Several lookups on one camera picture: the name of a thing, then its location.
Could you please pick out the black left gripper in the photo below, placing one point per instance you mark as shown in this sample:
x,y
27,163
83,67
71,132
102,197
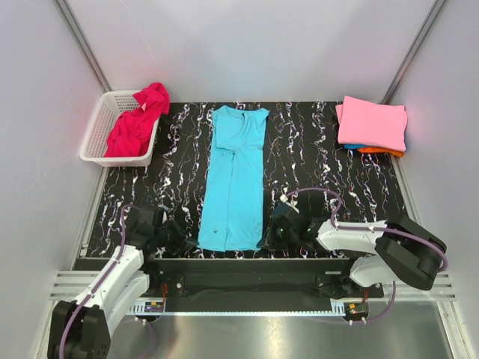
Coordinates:
x,y
183,241

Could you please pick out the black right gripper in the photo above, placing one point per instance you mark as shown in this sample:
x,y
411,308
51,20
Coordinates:
x,y
269,241

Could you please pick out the cyan t shirt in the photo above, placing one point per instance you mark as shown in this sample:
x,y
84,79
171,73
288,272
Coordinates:
x,y
232,214

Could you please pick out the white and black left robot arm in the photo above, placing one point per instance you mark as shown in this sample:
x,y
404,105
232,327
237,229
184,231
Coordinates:
x,y
84,327

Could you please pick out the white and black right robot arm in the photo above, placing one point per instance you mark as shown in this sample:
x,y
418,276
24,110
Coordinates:
x,y
391,250

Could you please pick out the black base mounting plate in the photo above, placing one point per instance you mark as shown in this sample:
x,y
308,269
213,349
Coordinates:
x,y
246,286

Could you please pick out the black marbled table mat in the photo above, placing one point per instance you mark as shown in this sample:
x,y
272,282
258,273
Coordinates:
x,y
301,155

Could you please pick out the red t shirt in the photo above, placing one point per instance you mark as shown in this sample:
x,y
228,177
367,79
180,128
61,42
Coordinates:
x,y
130,136

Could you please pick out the blue folded t shirt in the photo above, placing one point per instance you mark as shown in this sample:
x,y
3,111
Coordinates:
x,y
354,146

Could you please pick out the pink folded t shirt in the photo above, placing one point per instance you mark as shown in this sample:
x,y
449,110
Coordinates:
x,y
373,125

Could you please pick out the white plastic basket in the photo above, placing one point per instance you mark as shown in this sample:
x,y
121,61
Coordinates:
x,y
94,146

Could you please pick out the orange folded t shirt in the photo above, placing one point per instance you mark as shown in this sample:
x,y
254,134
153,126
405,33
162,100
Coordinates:
x,y
396,153

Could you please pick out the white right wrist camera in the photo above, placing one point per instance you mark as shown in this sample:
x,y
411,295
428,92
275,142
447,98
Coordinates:
x,y
284,199

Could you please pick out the white slotted cable duct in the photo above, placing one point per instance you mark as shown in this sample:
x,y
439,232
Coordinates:
x,y
146,308

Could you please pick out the aluminium frame rail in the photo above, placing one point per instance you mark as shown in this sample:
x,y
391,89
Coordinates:
x,y
68,284

